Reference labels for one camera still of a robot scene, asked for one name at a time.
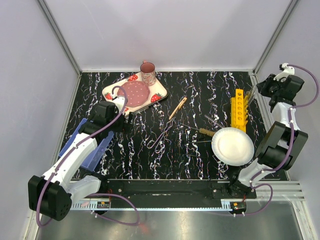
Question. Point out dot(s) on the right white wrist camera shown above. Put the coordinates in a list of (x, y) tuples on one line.
[(286, 71)]

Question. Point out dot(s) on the blue plastic bin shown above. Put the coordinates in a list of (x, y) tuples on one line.
[(94, 157)]

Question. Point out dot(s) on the right controller box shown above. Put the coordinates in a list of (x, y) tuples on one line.
[(239, 206)]

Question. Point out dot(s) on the pink floral mug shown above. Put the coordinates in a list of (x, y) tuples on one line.
[(148, 73)]

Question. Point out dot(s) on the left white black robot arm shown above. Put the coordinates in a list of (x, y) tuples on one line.
[(52, 194)]

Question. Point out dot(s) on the pink dotted plate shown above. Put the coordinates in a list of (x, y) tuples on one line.
[(138, 94)]

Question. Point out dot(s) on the wooden clothespin clamp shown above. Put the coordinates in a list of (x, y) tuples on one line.
[(179, 106)]

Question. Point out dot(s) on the glass test tube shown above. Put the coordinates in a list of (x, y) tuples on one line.
[(247, 97), (252, 90), (213, 121)]

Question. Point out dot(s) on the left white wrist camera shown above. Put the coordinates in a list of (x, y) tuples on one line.
[(120, 102)]

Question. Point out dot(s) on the thin metal needle probe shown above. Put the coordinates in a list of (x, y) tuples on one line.
[(197, 142)]

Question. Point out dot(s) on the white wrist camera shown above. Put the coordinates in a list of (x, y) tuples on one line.
[(120, 102), (286, 71)]

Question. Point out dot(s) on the white paper plate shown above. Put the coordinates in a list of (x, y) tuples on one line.
[(232, 146)]

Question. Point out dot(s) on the yellow test tube rack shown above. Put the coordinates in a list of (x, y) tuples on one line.
[(239, 110)]

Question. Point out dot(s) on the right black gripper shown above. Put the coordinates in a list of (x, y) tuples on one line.
[(262, 87)]

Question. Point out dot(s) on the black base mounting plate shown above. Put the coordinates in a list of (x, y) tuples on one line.
[(218, 189)]

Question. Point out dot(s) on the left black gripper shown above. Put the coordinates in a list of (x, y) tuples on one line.
[(124, 126)]

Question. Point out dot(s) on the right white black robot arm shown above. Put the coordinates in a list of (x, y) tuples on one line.
[(283, 142)]

